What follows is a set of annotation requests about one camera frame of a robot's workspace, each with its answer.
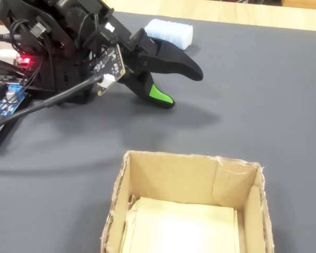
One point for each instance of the black camera circuit board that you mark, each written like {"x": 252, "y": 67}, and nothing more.
{"x": 112, "y": 66}

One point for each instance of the dark grey table mat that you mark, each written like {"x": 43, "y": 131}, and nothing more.
{"x": 252, "y": 105}

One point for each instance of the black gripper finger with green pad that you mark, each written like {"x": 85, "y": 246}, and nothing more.
{"x": 144, "y": 89}

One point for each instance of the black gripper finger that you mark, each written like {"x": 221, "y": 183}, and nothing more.
{"x": 173, "y": 63}

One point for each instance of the open brown cardboard box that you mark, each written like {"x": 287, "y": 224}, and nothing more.
{"x": 173, "y": 179}

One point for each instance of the pale yellow paper sheets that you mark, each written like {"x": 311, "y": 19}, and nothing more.
{"x": 187, "y": 229}

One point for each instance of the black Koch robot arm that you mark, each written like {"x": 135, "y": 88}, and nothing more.
{"x": 68, "y": 23}

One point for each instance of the light blue yarn-wrapped block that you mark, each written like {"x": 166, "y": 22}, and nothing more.
{"x": 173, "y": 31}

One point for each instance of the blue controller circuit board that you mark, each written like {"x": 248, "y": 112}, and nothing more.
{"x": 5, "y": 105}

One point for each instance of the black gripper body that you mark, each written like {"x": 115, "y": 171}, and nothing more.
{"x": 121, "y": 31}

